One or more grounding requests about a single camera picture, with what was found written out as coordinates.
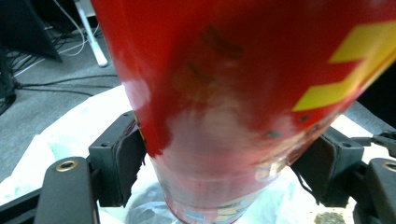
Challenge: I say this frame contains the black floor cables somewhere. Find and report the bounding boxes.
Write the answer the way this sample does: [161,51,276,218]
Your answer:
[14,73,120,98]

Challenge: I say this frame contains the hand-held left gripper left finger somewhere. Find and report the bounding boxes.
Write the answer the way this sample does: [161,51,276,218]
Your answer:
[88,110,148,209]

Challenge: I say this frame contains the red chip can yellow lid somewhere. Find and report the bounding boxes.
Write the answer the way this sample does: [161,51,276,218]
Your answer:
[90,0,396,224]

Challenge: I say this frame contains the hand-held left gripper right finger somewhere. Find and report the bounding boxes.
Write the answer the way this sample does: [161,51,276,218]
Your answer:
[290,125,365,209]

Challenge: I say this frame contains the white desk frame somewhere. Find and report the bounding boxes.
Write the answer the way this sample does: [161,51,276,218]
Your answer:
[74,0,109,68]

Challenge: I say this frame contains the brown wet scraps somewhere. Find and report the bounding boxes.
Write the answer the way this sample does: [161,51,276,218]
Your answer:
[313,211,350,224]

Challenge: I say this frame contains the black cabinet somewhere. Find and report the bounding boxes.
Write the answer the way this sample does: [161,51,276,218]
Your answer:
[0,0,64,63]

